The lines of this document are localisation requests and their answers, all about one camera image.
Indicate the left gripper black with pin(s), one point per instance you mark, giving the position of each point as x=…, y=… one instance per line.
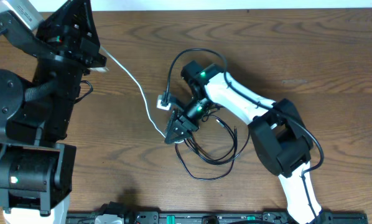
x=75, y=53

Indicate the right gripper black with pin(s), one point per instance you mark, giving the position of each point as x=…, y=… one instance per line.
x=183, y=123

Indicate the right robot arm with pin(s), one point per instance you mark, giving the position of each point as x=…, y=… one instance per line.
x=285, y=147

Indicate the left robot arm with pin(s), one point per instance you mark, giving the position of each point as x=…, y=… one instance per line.
x=36, y=166

